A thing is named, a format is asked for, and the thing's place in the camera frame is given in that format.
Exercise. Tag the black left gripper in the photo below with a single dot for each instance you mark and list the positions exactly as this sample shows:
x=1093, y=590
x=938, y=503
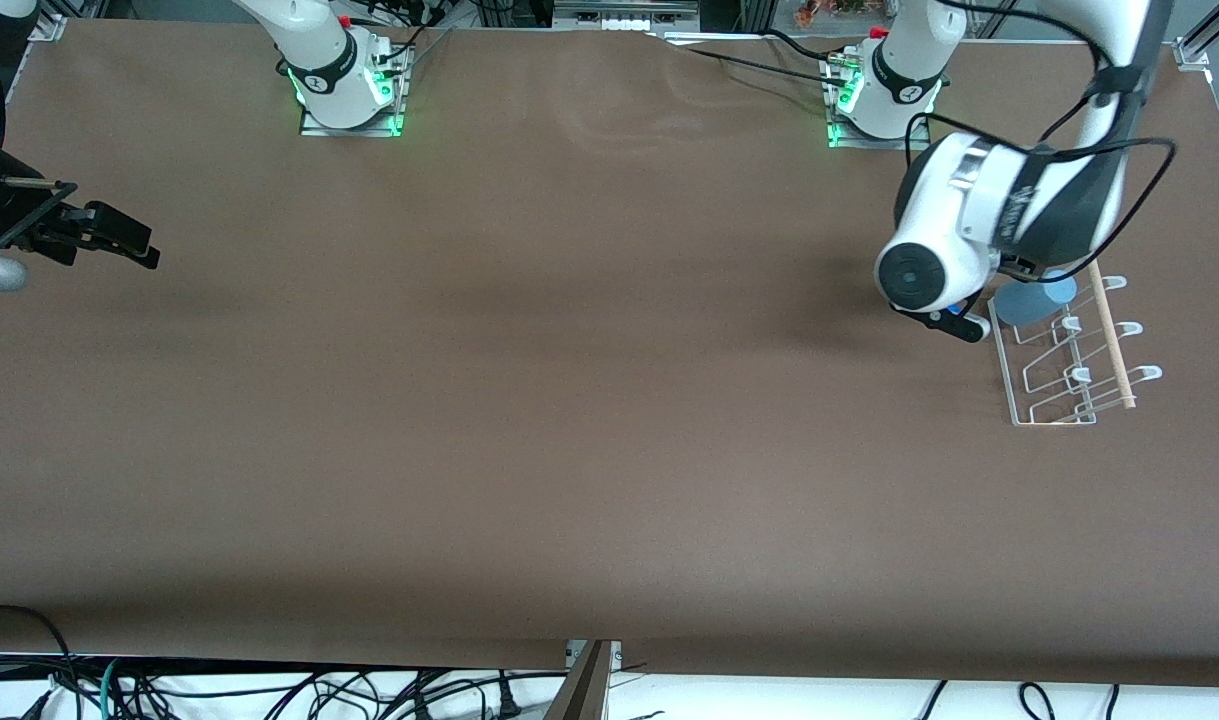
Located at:
x=1014, y=265

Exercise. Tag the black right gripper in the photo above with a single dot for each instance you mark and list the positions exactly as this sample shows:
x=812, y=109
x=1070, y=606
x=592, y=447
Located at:
x=11, y=211

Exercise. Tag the light blue plastic cup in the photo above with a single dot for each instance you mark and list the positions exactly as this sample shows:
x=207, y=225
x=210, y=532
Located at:
x=1034, y=300

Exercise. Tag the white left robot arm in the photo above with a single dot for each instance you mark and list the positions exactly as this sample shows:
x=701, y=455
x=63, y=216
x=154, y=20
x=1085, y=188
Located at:
x=934, y=230

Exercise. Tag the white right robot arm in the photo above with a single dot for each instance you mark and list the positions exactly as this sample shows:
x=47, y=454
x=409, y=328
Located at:
x=319, y=60

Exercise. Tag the brown table cover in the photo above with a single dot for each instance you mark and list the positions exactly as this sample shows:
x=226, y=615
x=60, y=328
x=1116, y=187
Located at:
x=609, y=450

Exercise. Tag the white power strip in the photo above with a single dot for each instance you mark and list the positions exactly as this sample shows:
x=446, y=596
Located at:
x=624, y=18

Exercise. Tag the dark wooden beam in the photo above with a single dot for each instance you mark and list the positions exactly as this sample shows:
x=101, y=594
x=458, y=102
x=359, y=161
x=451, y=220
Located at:
x=581, y=695

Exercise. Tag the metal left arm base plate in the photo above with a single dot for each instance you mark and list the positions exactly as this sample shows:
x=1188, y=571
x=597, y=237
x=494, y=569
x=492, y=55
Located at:
x=849, y=140

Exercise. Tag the aluminium corner bracket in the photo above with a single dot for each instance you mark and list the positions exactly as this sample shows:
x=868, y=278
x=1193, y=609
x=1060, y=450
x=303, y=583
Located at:
x=51, y=28
x=1194, y=52

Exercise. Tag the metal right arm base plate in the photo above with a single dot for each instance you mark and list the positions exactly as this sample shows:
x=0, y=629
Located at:
x=354, y=130

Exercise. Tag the metal table edge bracket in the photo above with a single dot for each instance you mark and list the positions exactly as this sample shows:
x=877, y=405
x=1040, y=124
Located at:
x=575, y=652

